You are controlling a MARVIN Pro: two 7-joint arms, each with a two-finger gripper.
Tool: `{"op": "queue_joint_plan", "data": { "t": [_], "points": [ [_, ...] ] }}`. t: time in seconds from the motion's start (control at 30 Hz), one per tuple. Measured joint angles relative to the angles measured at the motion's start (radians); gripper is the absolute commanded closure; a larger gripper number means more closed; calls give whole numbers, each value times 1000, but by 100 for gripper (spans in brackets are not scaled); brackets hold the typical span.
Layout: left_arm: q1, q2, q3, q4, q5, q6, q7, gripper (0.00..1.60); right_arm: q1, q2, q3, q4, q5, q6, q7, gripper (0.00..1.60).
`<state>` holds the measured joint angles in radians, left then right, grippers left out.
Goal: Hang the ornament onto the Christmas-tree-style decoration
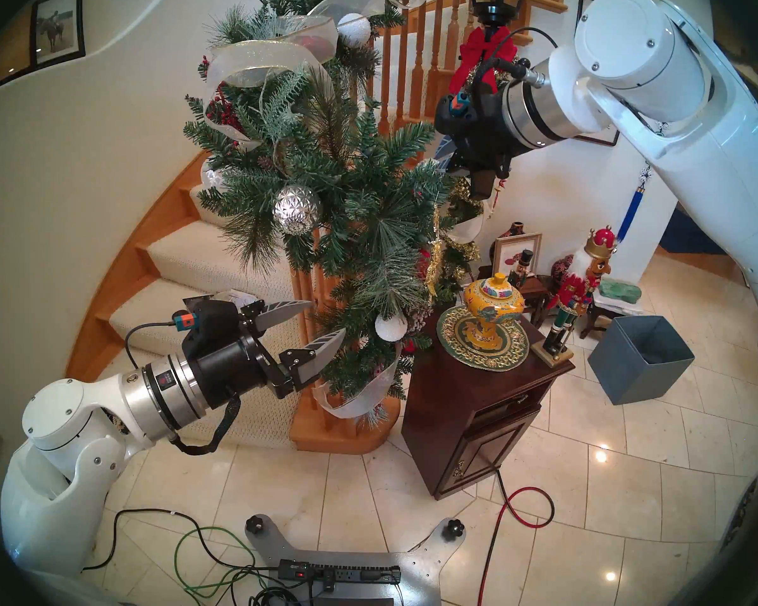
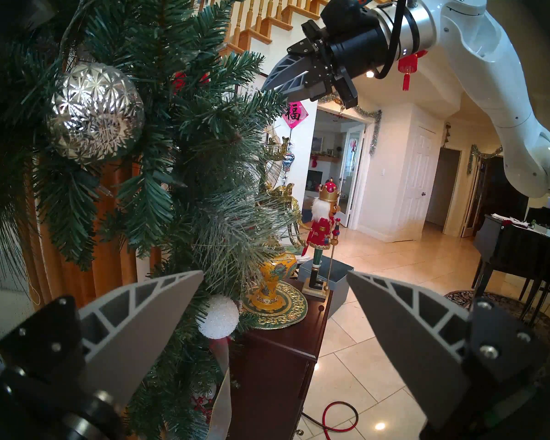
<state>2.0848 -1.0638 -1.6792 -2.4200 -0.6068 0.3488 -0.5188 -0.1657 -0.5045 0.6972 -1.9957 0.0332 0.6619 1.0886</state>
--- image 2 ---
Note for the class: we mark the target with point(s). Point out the white panel door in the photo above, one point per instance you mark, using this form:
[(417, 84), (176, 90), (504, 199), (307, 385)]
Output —
[(419, 178)]

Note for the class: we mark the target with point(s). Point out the red paper lantern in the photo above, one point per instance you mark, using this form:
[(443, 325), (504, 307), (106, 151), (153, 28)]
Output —
[(408, 63)]

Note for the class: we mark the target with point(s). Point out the green pine garland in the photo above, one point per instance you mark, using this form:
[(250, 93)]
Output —
[(188, 123)]

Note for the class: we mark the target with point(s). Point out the dark patterned floor rug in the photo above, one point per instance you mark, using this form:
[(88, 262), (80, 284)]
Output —
[(463, 299)]

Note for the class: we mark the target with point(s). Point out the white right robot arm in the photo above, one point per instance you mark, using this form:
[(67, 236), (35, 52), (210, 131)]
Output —
[(486, 54)]

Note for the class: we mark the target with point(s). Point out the sheer white ribbon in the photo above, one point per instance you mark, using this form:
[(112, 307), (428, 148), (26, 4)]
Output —
[(220, 411)]

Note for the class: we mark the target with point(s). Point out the blue vase charm with tassel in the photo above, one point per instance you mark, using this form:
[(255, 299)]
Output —
[(288, 160)]

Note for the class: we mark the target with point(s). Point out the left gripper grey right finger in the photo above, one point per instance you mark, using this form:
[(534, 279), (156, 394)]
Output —
[(421, 352)]

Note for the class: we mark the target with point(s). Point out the brown wooden door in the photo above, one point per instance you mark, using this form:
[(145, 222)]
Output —
[(442, 187)]

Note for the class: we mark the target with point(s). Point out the gold glitter reindeer ornament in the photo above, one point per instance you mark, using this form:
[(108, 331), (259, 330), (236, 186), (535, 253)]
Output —
[(286, 196)]

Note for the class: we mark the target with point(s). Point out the silver faceted ball ornament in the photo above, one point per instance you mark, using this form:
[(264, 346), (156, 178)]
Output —
[(96, 113)]

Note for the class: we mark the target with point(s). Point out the yellow porcelain lidded jar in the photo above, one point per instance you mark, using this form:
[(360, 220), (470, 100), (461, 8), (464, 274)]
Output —
[(279, 272)]

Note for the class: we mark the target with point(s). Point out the grey square bin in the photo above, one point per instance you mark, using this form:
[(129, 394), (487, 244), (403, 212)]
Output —
[(341, 283)]

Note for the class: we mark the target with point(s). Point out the dark wooden cabinet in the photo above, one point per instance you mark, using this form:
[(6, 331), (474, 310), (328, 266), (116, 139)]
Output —
[(275, 379)]

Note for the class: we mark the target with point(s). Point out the red diamond fu sign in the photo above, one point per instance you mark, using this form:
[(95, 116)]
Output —
[(294, 113)]

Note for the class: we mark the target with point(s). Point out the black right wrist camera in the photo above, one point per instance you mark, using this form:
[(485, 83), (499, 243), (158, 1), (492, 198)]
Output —
[(346, 10)]

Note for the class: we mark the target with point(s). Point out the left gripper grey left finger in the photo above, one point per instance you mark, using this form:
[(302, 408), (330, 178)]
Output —
[(133, 333)]

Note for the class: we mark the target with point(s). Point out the black piano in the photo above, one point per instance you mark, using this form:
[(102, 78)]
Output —
[(522, 251)]

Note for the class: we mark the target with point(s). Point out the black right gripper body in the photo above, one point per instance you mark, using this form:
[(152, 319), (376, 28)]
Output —
[(360, 47)]

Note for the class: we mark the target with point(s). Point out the ornate decorative plate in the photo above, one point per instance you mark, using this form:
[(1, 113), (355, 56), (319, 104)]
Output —
[(284, 314)]

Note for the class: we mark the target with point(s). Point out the tall red nutcracker figurine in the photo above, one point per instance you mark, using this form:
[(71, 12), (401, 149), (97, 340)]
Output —
[(323, 228)]

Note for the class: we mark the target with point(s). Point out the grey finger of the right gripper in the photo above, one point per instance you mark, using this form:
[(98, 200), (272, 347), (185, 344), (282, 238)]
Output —
[(311, 88), (298, 68)]

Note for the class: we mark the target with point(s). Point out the black fireplace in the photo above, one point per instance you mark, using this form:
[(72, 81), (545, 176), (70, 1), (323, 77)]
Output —
[(314, 181)]

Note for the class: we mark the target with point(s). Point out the tinsel doorway garland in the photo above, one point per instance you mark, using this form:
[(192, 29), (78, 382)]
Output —
[(479, 152), (371, 123)]

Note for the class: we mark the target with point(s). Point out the white glitter ball ornament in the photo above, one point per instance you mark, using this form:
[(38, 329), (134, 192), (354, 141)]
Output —
[(218, 316)]

